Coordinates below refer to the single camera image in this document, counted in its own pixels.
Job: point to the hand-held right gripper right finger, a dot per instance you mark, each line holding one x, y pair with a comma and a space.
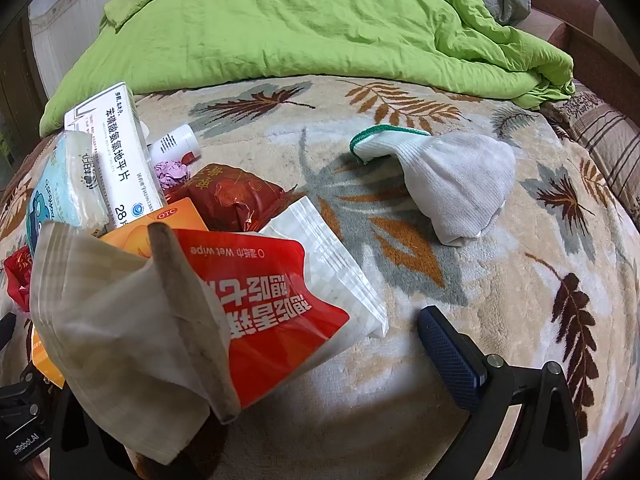
450, 360

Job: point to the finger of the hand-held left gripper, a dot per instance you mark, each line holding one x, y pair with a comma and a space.
5, 331

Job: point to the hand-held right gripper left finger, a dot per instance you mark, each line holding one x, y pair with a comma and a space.
75, 440

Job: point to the red white wet wipe packet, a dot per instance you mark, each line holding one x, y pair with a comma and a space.
260, 300

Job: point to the dark red snack packet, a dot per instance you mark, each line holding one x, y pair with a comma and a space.
225, 195

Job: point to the red foil wrapper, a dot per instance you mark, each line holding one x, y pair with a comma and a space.
17, 270

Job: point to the leaf printed blanket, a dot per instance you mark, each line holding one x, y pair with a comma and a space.
450, 270

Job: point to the light blue tissue pack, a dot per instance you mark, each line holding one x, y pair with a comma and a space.
65, 185

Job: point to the white sock green cuff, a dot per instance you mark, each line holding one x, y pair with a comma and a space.
450, 180

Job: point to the orange medicine box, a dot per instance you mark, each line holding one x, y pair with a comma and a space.
165, 225

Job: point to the white medicine box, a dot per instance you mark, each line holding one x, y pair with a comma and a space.
120, 160

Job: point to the pink crumpled paper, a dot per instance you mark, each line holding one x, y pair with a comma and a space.
172, 172

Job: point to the white plastic bottle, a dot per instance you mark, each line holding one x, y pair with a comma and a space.
172, 144

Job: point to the striped beige pillow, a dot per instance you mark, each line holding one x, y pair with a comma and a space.
610, 145

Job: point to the green quilt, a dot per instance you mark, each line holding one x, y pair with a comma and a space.
300, 25

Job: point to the brown sofa bed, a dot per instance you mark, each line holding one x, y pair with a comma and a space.
590, 20

